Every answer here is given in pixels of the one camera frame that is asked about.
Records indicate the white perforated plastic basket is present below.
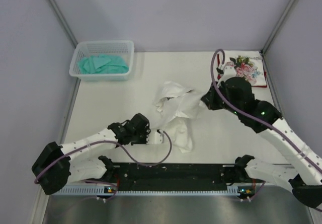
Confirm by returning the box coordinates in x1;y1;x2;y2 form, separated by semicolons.
69;40;134;81

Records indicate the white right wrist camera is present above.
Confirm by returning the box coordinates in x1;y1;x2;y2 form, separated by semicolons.
216;62;237;80

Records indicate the right aluminium frame post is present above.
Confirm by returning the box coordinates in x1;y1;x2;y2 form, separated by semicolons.
261;0;299;55

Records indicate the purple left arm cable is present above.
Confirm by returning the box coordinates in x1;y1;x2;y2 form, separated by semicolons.
34;130;173;185

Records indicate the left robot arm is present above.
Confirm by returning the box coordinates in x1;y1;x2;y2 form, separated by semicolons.
32;113;150;195

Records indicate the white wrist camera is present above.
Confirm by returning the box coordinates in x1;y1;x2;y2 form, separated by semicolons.
216;62;237;80
146;129;166;144

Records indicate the folded red t-shirt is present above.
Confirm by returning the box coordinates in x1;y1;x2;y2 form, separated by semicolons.
216;53;268;89

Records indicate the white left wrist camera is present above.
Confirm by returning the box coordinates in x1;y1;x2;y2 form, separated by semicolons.
146;129;166;144

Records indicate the white slotted cable duct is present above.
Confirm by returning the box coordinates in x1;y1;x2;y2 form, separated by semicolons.
53;185;254;196

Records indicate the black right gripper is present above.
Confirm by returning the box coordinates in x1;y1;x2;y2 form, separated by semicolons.
201;81;242;116

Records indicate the white t-shirt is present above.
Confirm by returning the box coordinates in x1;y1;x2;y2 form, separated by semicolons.
148;81;206;153

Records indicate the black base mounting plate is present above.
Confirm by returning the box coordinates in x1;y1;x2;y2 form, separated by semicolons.
112;163;241;191

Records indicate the aluminium frame post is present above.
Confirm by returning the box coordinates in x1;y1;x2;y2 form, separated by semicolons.
261;0;299;55
47;0;78;48

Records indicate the left aluminium frame post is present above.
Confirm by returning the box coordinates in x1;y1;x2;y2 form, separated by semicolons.
47;0;78;48

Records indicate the teal green t-shirt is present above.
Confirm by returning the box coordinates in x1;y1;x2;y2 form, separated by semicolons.
77;54;129;74

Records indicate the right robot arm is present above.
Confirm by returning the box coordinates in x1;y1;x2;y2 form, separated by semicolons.
201;77;321;210

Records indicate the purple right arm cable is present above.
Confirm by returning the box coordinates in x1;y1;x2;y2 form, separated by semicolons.
210;48;322;182

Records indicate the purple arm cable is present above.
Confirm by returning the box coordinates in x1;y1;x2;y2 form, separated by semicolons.
210;48;322;182
34;130;173;185

